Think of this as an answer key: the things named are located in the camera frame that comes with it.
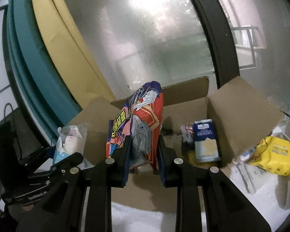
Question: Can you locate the clear white snack bag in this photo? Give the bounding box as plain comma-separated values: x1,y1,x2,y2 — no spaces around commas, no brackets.
53,124,89,164

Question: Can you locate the blue sea salt cracker pack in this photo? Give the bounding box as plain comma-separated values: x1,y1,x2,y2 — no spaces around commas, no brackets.
193,119,221,163

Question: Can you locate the red blue anime snack bag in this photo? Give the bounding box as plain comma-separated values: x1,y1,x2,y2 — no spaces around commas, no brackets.
106,81,164,171

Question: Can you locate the white red cartoon snack bag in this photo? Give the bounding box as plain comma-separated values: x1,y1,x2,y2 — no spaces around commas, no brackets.
180,123,194,144

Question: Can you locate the teal curtain left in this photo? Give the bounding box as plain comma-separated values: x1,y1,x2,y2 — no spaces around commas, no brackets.
6,0,81,145

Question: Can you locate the brown cardboard box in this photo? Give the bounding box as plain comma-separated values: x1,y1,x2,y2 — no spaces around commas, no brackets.
69,77,284,213

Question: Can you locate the yellow curtain left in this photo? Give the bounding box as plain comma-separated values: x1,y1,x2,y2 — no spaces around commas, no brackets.
32,0,115,108

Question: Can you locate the black window frame post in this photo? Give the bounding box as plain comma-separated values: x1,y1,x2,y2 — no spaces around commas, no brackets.
191,0,240,88

